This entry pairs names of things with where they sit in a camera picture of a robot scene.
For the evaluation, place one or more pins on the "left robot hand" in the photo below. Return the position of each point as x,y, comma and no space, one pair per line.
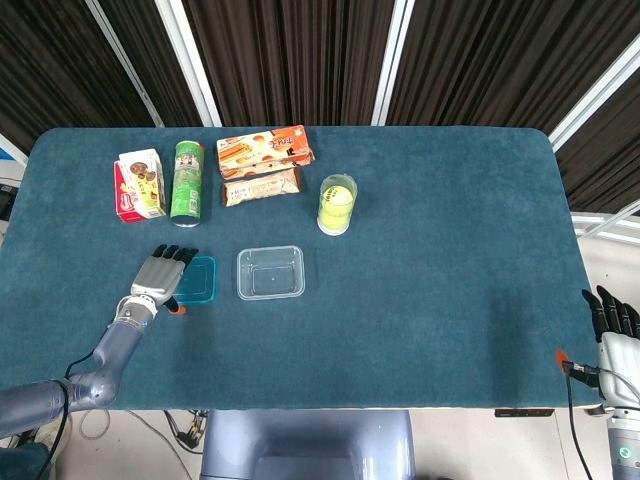
157,277

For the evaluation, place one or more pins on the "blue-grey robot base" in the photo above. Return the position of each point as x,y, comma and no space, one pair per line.
305,445

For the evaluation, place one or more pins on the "green chips can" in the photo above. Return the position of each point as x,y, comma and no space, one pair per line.
187,185

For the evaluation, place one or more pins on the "blue plastic lid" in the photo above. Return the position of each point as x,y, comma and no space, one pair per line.
200,282

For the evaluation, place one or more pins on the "brown snack bar wrapper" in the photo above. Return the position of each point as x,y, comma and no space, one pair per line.
260,189

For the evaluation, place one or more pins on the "white metal frame post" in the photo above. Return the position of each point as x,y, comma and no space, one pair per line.
595,92
395,65
190,65

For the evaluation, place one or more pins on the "clear tennis ball tube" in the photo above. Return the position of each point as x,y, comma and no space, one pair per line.
337,227

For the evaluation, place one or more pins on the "clear plastic tray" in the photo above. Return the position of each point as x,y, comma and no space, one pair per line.
271,273

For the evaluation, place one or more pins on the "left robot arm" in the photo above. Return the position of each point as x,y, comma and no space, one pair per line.
115,350

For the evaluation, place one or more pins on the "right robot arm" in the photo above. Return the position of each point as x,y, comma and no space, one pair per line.
625,450

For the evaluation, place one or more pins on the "black curtain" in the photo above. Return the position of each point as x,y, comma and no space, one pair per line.
300,60

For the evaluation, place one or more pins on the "red white cookie carton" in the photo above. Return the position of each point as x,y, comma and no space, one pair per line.
140,187

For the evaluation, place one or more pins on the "blue table cloth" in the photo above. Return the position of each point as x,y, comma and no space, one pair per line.
400,300

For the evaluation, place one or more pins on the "orange cake box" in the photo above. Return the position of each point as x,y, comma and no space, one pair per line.
265,150

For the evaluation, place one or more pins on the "black desk control panel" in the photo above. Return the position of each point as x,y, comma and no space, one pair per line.
525,412

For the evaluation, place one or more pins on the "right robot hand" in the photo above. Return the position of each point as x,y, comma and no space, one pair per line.
620,360

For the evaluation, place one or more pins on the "blue jeans leg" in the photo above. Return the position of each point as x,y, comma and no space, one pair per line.
20,462

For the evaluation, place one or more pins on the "white frame rails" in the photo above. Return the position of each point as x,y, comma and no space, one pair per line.
607,227

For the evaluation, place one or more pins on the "yellow tennis ball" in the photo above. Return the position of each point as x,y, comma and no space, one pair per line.
332,219
340,196

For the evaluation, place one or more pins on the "thin grey frame post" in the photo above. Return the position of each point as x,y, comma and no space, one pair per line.
125,65

